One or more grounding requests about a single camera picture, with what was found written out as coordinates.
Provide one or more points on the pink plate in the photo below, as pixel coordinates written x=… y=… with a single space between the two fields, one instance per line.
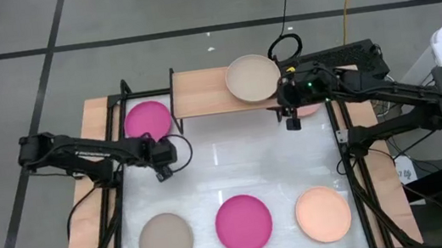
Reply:
x=243 y=224
x=145 y=119

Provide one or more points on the taupe plate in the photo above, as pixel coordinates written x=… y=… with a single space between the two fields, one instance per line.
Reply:
x=166 y=241

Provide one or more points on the white glossy table sheet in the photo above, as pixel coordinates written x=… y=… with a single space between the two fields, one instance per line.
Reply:
x=230 y=161

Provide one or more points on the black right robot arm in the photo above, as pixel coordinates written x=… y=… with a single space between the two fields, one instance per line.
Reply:
x=392 y=90

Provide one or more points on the white paper tag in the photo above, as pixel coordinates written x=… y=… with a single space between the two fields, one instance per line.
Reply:
x=406 y=170

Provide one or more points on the wooden shelf with black frame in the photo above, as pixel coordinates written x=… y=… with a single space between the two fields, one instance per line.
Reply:
x=200 y=94

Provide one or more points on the black aluminium table frame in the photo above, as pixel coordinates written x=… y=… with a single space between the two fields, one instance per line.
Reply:
x=144 y=94

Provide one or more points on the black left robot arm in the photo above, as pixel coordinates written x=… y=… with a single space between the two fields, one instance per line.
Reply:
x=79 y=153

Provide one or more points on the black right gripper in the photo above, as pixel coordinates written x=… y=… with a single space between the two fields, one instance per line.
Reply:
x=300 y=90

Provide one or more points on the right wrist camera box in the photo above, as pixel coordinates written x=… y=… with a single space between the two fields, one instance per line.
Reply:
x=294 y=124

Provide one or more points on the peach plate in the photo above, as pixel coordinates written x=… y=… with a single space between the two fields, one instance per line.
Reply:
x=309 y=110
x=323 y=214

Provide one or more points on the black vented computer box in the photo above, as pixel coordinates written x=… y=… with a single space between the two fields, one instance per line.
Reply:
x=349 y=55

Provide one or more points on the beige plate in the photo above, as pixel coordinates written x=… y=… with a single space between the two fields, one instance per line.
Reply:
x=251 y=78

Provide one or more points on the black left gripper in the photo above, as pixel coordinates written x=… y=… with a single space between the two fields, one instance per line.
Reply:
x=163 y=154

